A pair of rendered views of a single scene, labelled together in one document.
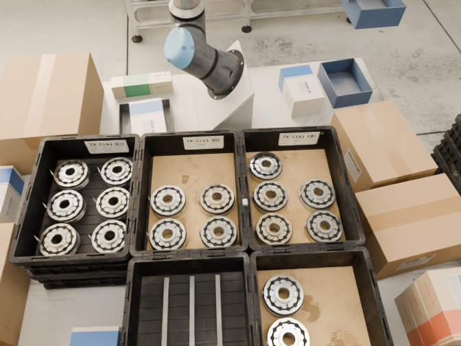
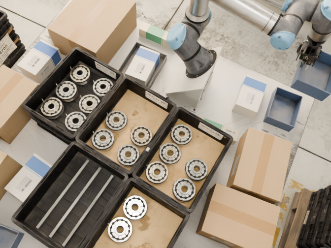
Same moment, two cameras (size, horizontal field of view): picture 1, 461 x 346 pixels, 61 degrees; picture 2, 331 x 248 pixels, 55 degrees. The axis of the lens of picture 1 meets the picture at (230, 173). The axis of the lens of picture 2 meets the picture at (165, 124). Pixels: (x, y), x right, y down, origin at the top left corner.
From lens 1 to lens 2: 52 cm
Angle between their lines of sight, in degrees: 16
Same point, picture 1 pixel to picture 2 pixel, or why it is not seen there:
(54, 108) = (93, 29)
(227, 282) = (115, 182)
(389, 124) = (275, 157)
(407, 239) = (222, 227)
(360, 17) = (295, 82)
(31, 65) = not seen: outside the picture
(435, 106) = not seen: outside the picture
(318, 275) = (161, 210)
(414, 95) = not seen: outside the picture
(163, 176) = (125, 104)
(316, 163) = (213, 151)
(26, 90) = (86, 9)
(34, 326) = (22, 139)
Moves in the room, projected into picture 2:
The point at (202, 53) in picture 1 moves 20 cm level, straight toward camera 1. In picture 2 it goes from (186, 47) to (166, 78)
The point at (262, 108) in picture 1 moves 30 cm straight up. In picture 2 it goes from (218, 94) to (232, 64)
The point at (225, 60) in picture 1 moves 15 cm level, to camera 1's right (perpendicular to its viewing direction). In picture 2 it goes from (201, 57) to (228, 73)
